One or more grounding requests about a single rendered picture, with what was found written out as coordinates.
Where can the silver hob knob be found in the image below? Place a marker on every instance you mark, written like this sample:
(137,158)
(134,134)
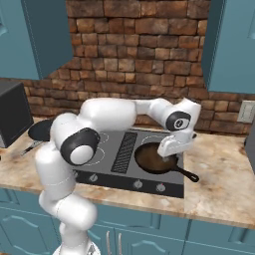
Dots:
(93,178)
(137,184)
(160,188)

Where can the brown cast iron pan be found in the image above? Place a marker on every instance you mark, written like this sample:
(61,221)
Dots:
(151,161)

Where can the teal wall cupboard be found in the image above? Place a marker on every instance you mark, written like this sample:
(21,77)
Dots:
(36,36)
(232,46)

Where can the dark grey appliance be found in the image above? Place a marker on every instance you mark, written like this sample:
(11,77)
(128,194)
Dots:
(251,149)

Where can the teal cupboard door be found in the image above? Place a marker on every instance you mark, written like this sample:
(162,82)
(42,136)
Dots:
(101,242)
(26,232)
(149,244)
(219,249)

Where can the black frying pan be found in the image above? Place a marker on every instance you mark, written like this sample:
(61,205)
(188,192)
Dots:
(40,130)

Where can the teal drawer front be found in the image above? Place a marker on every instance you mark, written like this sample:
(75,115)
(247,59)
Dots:
(8,196)
(142,219)
(222,234)

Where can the black hob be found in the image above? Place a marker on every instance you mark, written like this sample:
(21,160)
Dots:
(124,156)

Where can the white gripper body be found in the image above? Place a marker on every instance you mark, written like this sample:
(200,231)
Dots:
(173,146)

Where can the grey wall socket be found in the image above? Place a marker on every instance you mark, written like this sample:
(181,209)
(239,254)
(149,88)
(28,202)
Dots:
(246,112)

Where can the black microwave oven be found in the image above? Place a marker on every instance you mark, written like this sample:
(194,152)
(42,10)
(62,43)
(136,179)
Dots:
(12,113)

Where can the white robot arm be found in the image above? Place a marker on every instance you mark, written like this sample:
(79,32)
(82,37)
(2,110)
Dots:
(106,114)

